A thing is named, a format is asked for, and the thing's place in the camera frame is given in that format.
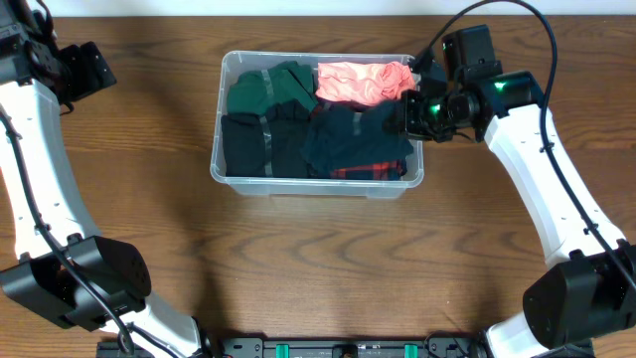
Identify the red navy plaid shirt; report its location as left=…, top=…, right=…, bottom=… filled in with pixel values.
left=310, top=98, right=408, bottom=182

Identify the pink garment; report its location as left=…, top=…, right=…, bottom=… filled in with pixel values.
left=315, top=62, right=416, bottom=106

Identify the navy garment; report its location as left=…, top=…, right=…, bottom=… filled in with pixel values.
left=300, top=100, right=415, bottom=179

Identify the black garment with tape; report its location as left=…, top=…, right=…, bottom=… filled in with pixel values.
left=221, top=100, right=309, bottom=179

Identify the dark green garment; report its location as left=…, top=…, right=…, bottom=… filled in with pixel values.
left=227, top=61, right=318, bottom=115

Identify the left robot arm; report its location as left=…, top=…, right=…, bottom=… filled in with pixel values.
left=1, top=0, right=212, bottom=357

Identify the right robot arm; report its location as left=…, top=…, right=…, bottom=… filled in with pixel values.
left=394, top=25, right=635, bottom=357

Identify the clear plastic storage bin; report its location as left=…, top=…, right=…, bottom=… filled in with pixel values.
left=210, top=51, right=424, bottom=199

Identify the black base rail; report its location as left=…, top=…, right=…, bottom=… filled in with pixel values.
left=95, top=336, right=596, bottom=358

